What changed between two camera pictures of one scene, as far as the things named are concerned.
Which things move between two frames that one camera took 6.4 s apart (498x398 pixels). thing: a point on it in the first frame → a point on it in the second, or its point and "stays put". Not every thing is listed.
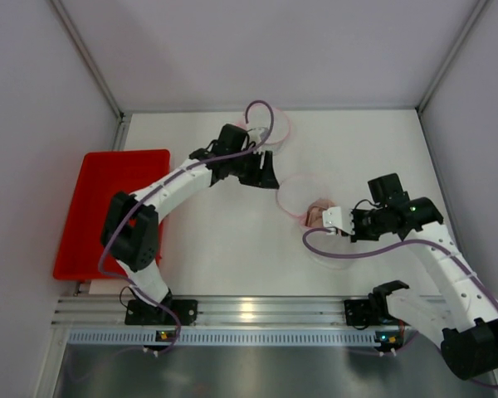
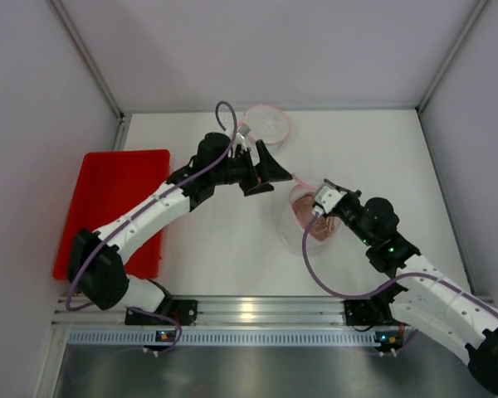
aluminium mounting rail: (212, 311) stays put
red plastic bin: (104, 174) stays put
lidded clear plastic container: (267, 127) stays put
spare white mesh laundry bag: (295, 192) → (292, 228)
